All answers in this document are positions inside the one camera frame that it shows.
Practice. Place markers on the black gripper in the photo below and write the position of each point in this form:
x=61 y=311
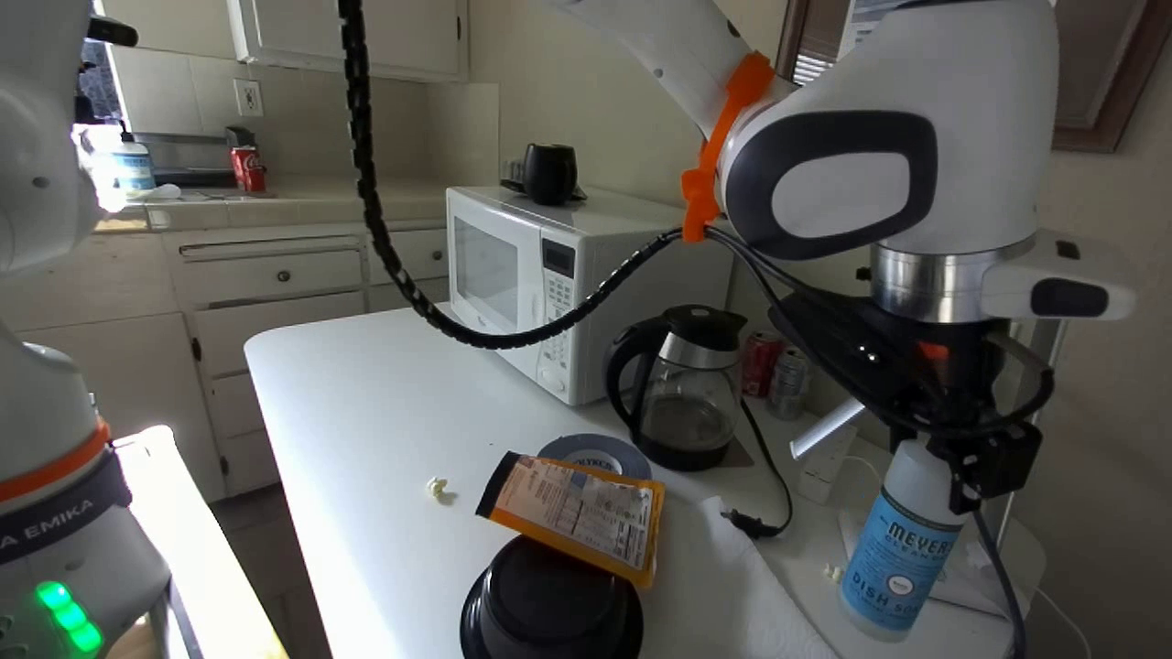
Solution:
x=963 y=388

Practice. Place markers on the blue label spray bottle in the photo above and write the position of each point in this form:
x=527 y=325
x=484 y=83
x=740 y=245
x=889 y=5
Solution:
x=903 y=541

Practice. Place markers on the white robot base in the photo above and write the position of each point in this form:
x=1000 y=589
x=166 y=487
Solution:
x=76 y=562

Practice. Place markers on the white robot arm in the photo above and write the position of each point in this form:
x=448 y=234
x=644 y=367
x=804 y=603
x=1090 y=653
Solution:
x=923 y=144

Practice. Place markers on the black electric kettle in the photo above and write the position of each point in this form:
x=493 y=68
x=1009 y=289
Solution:
x=673 y=386

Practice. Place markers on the orange snack packet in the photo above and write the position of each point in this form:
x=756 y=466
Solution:
x=597 y=517

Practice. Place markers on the white microwave oven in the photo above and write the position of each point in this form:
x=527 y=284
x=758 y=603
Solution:
x=519 y=263

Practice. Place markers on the black ceramic mug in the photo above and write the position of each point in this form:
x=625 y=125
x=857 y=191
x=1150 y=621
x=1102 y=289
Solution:
x=550 y=172

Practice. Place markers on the black round lid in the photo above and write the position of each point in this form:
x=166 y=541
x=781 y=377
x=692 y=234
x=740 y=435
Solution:
x=536 y=603

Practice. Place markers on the small white crumb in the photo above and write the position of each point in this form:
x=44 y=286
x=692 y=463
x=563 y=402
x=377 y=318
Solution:
x=442 y=490

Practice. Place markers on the red cup on counter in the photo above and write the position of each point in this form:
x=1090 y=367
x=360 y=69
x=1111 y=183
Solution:
x=248 y=169

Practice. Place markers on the white kitchen cabinets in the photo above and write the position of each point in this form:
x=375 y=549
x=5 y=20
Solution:
x=242 y=262

